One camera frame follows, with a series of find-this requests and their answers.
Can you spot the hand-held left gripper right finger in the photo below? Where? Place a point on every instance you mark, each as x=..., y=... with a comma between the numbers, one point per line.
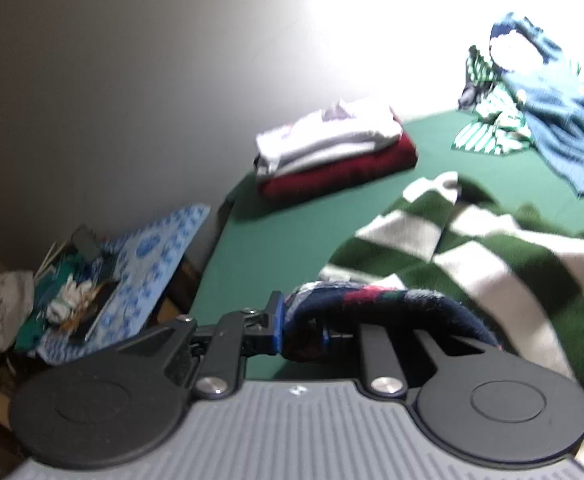
x=379, y=355

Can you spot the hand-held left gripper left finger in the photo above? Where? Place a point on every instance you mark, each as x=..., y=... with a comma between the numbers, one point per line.
x=276, y=324

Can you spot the green white striped sweater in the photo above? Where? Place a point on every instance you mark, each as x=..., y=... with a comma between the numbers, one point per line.
x=492, y=260

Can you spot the blue patterned towel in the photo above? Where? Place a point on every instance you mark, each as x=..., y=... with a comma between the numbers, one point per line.
x=151, y=255

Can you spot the folded dark red sweater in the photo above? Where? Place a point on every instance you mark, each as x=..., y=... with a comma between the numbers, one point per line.
x=352, y=170

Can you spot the folded white shirt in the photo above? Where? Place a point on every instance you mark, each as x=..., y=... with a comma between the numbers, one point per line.
x=322, y=135

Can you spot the white gloves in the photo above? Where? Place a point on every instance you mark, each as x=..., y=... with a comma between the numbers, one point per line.
x=69, y=300

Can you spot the green white striped shirt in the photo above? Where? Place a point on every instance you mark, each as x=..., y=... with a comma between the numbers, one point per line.
x=487, y=130

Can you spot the blue knit sweater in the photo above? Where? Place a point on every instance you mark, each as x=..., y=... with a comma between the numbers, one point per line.
x=562, y=110

